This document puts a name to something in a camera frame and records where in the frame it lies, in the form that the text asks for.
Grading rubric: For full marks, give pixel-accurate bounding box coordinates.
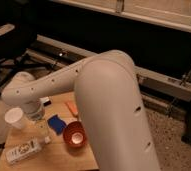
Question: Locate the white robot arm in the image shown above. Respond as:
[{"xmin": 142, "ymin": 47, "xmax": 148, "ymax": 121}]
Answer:
[{"xmin": 1, "ymin": 50, "xmax": 161, "ymax": 171}]

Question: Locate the white paper cup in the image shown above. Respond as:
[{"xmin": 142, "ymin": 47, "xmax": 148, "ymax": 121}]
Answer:
[{"xmin": 4, "ymin": 107, "xmax": 25, "ymax": 129}]

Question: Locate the red bowl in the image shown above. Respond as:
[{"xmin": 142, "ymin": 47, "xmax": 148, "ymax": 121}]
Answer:
[{"xmin": 63, "ymin": 121, "xmax": 87, "ymax": 148}]

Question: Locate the metal rail beam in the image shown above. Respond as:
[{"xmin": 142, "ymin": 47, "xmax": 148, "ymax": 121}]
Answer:
[{"xmin": 27, "ymin": 35, "xmax": 191, "ymax": 102}]

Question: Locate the black and white eraser box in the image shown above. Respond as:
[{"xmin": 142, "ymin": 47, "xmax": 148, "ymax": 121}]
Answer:
[{"xmin": 40, "ymin": 97, "xmax": 51, "ymax": 106}]

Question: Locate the clear plastic bottle with label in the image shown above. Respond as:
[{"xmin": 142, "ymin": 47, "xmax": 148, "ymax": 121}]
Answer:
[{"xmin": 5, "ymin": 136, "xmax": 51, "ymax": 164}]

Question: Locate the black office chair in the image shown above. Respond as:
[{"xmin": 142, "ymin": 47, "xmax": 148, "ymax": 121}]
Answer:
[{"xmin": 0, "ymin": 0, "xmax": 49, "ymax": 96}]

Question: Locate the blue sponge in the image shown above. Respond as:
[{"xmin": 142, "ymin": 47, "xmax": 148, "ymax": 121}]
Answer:
[{"xmin": 47, "ymin": 115, "xmax": 66, "ymax": 135}]

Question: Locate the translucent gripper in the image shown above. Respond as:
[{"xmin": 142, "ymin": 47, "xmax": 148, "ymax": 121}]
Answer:
[{"xmin": 29, "ymin": 106, "xmax": 49, "ymax": 137}]

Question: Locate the orange marker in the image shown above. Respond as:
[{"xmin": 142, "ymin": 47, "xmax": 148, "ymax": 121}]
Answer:
[{"xmin": 66, "ymin": 101, "xmax": 78, "ymax": 117}]

